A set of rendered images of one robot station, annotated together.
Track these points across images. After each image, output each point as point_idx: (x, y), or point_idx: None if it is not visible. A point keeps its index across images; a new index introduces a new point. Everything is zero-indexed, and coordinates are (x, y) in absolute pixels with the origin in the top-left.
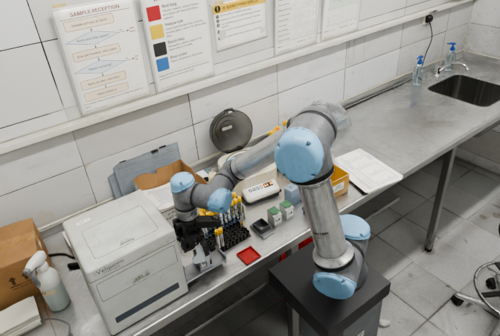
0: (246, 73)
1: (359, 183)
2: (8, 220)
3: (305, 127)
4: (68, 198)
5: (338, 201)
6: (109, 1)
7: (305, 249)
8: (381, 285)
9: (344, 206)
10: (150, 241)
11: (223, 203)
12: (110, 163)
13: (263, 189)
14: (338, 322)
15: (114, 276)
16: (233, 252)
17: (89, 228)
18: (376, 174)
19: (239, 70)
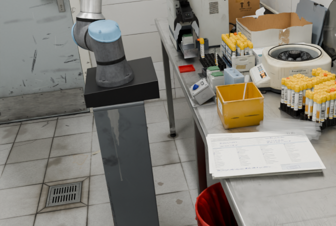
0: None
1: (230, 136)
2: None
3: None
4: (283, 1)
5: (214, 118)
6: None
7: (151, 69)
8: (87, 90)
9: (201, 119)
10: None
11: None
12: None
13: (257, 74)
14: (87, 72)
15: None
16: (196, 65)
17: None
18: (238, 155)
19: None
